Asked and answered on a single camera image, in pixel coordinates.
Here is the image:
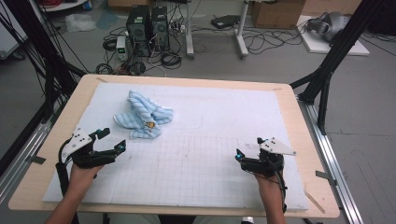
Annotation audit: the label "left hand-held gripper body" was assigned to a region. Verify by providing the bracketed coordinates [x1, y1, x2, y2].
[61, 126, 118, 169]

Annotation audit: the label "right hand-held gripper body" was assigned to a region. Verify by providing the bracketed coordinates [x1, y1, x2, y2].
[242, 137, 297, 178]

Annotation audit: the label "blue striped towel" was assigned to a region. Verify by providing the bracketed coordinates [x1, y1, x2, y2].
[112, 89, 175, 140]

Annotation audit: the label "person's left hand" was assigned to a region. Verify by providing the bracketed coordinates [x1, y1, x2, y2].
[68, 162, 104, 195]

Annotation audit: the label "person's right hand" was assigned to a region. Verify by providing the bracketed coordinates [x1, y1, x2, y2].
[253, 174, 286, 200]

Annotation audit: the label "black tape piece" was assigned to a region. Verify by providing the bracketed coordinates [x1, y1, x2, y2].
[26, 155, 47, 165]

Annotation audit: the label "white foam mat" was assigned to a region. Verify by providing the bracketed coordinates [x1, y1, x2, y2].
[42, 82, 310, 211]

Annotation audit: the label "thin wooden stick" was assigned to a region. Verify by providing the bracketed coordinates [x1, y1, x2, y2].
[303, 189, 327, 215]

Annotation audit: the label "white power supply box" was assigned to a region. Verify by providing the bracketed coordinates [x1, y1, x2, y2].
[115, 35, 128, 62]

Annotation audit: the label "white floor board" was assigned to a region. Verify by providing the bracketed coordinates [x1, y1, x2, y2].
[296, 15, 371, 57]

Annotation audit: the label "white desk leg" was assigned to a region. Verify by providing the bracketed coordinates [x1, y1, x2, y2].
[234, 0, 250, 59]
[184, 0, 196, 60]

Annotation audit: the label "large black computer tower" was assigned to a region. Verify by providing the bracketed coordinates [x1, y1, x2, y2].
[125, 4, 152, 58]

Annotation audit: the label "clear plastic bag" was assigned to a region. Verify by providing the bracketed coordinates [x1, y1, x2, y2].
[64, 12, 98, 34]

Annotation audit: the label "slim black computer tower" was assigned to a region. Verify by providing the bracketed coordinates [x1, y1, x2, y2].
[150, 5, 171, 52]

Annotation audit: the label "black flat device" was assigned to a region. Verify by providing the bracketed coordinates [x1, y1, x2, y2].
[210, 14, 241, 30]

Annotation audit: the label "brown cardboard box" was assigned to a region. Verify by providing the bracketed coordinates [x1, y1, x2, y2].
[250, 0, 306, 30]

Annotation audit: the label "grey headset device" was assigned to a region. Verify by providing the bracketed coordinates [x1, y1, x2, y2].
[305, 11, 351, 43]

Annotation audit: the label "aluminium rail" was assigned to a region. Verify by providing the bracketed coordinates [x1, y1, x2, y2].
[0, 120, 53, 203]
[298, 99, 364, 224]

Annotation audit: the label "black metal frame stand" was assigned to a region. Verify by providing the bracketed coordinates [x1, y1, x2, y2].
[0, 0, 89, 123]
[289, 0, 387, 135]

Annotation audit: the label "black cable coil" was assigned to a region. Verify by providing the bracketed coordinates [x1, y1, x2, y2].
[160, 50, 183, 70]

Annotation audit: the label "tangled black floor cables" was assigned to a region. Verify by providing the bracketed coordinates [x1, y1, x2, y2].
[242, 26, 308, 56]

